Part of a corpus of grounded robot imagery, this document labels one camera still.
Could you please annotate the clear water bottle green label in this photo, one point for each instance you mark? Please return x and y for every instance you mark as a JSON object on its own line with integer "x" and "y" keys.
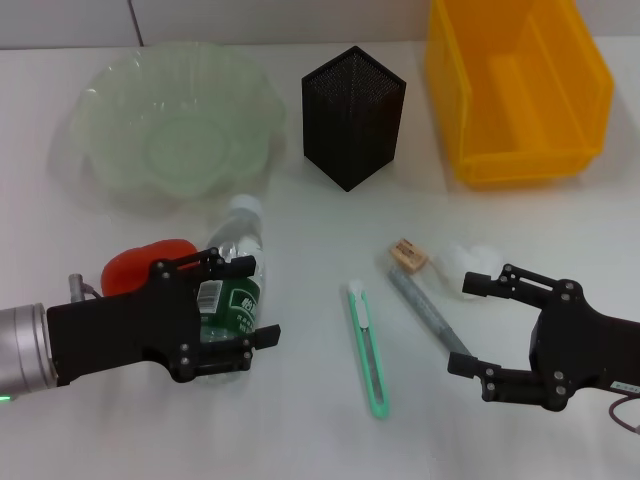
{"x": 240, "y": 235}

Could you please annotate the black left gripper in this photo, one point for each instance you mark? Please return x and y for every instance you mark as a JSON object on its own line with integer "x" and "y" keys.
{"x": 115, "y": 325}

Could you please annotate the grey marker pen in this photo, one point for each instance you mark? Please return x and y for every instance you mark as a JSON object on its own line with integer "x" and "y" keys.
{"x": 425, "y": 305}

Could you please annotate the tan eraser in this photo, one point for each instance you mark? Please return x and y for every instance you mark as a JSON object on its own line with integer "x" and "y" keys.
{"x": 410, "y": 255}

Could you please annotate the white paper ball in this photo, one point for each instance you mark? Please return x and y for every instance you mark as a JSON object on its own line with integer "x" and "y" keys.
{"x": 470, "y": 257}

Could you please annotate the yellow plastic bin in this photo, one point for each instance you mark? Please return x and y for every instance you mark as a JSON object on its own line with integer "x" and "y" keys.
{"x": 525, "y": 100}

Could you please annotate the pale green glass fruit plate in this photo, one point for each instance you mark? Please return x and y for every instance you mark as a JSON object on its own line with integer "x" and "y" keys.
{"x": 175, "y": 125}

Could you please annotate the green utility knife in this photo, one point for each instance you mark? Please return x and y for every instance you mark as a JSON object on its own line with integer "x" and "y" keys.
{"x": 367, "y": 350}

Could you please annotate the red orange fruit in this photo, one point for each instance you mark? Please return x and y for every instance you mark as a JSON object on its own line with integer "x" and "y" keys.
{"x": 125, "y": 270}

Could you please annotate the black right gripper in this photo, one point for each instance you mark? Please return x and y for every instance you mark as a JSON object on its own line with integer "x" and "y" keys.
{"x": 585, "y": 345}

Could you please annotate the black mesh pen holder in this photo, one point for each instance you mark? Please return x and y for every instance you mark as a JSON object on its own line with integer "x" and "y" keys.
{"x": 350, "y": 125}

